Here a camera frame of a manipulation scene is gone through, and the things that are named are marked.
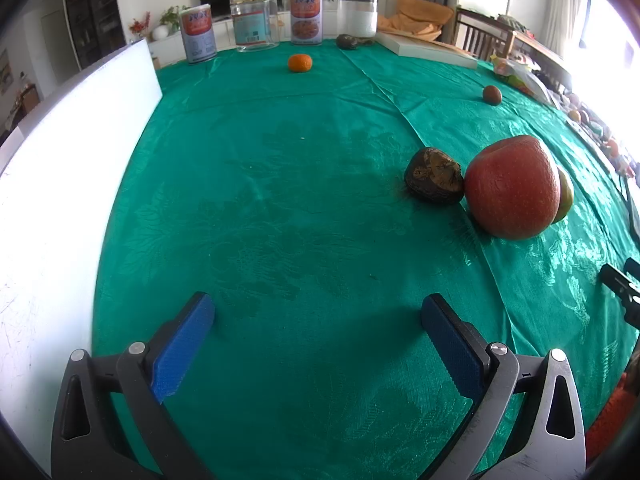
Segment orange plush cushion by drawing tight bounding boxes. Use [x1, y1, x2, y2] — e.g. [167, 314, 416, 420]
[585, 370, 640, 466]

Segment wooden dining chairs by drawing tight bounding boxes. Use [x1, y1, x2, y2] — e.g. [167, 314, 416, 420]
[0, 82, 41, 136]

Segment crumpled plastic bag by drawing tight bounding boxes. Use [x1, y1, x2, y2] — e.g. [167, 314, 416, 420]
[492, 55, 551, 103]

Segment red apple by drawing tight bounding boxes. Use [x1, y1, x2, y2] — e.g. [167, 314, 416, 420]
[464, 135, 562, 241]

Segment white jar black lid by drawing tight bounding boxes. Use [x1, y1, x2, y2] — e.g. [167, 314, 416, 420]
[337, 0, 379, 38]

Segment green tablecloth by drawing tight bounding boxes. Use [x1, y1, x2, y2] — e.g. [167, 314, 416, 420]
[92, 37, 640, 480]

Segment orange lounge chair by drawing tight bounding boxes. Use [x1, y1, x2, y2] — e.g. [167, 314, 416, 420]
[376, 0, 456, 41]

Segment green-red mango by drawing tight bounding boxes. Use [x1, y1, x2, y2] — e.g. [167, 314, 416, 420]
[550, 167, 575, 225]

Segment white cardboard box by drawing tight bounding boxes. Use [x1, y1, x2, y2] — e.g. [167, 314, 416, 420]
[0, 39, 163, 476]

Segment wall picture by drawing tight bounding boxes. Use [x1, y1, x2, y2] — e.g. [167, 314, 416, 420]
[0, 47, 13, 95]

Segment wooden slatted bench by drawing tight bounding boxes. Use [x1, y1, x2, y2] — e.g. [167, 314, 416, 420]
[454, 7, 573, 86]

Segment pile of small toys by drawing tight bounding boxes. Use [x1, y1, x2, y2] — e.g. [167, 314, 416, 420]
[567, 92, 638, 176]

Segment red flower bouquet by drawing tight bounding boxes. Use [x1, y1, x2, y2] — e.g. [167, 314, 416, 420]
[129, 11, 152, 41]

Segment dark bookshelf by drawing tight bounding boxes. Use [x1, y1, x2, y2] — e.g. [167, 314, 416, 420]
[62, 0, 126, 73]

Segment printed tin can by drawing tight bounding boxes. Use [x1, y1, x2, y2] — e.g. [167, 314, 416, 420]
[180, 4, 217, 65]
[290, 0, 323, 45]

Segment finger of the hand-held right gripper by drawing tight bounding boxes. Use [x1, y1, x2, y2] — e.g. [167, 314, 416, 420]
[599, 258, 640, 333]

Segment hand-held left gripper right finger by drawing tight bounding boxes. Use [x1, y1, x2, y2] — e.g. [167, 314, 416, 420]
[421, 294, 587, 480]

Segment potted plant white vase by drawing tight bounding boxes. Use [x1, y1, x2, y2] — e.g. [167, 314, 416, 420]
[152, 5, 193, 41]

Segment glass jar gold lid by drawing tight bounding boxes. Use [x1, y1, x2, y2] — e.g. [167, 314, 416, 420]
[229, 0, 280, 54]

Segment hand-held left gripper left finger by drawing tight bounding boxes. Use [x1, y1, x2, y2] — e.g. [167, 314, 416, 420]
[50, 291, 217, 480]

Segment flat white box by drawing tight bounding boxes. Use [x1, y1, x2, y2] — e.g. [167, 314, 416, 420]
[375, 30, 480, 70]

